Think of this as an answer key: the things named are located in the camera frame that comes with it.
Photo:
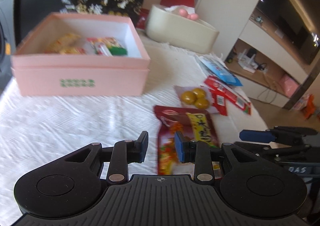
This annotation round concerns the black tall cabinet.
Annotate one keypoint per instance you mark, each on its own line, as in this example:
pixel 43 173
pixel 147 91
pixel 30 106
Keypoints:
pixel 22 3

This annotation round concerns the red snack packet yellow label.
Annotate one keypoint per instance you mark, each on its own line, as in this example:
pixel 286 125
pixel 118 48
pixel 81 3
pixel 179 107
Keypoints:
pixel 165 151

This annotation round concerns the small red snack packet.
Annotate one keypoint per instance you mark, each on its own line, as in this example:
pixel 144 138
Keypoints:
pixel 220 102

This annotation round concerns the cream oval container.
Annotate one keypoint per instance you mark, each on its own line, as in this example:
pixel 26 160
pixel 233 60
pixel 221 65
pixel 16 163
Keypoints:
pixel 180 31

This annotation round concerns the long red snack packet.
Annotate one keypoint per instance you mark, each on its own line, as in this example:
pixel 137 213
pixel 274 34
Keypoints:
pixel 227 91

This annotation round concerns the white router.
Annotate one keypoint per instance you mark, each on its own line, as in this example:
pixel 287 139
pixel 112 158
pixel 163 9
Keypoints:
pixel 246 62

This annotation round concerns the pink ball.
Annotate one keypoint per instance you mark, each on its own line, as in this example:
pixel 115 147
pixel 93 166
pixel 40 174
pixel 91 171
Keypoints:
pixel 183 12
pixel 193 16

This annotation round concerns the grey washing machine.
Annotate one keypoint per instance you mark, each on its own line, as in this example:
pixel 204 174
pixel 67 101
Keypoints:
pixel 5 41

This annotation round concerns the black television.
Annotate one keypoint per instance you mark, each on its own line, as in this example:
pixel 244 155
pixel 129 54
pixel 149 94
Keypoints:
pixel 287 28

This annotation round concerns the pink storage box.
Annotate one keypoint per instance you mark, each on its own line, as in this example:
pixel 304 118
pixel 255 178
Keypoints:
pixel 287 86

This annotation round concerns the green snack packet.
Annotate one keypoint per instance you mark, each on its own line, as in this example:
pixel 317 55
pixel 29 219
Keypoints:
pixel 118 50

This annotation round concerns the blue snack packet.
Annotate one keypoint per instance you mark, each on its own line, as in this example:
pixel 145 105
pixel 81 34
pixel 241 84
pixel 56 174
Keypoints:
pixel 220 71

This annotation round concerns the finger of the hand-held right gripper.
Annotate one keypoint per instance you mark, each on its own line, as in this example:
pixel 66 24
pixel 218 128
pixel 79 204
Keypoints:
pixel 282 152
pixel 255 136

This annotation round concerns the white textured tablecloth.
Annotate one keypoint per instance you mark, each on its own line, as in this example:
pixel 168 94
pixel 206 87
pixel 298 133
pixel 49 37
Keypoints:
pixel 62 121

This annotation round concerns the orange toy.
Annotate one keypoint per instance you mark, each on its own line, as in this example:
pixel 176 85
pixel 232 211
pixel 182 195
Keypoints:
pixel 311 106

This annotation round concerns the pink cardboard box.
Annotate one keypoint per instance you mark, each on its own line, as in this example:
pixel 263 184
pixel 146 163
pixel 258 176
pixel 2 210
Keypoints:
pixel 75 78

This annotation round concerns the red and white snack packet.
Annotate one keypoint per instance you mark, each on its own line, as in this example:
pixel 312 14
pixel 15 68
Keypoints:
pixel 100 46

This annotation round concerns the colourful toy box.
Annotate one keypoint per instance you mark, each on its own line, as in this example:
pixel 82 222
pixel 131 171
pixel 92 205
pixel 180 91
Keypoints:
pixel 300 103

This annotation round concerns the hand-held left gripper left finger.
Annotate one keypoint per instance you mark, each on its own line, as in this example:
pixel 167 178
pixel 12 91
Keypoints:
pixel 144 146

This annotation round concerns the clear packet of olive plums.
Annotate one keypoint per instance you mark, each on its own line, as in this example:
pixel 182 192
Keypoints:
pixel 193 97

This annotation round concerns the small red bag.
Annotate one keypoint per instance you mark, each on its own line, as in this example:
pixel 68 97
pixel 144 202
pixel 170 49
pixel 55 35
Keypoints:
pixel 142 19

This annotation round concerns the white wooden shelf unit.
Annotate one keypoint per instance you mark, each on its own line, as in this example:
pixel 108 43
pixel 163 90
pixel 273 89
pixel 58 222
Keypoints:
pixel 255 28

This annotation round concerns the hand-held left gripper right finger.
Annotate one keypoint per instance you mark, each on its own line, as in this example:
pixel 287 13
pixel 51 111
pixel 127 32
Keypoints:
pixel 179 147

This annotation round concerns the white tissue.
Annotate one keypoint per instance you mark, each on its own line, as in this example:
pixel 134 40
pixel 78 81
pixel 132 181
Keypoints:
pixel 172 9

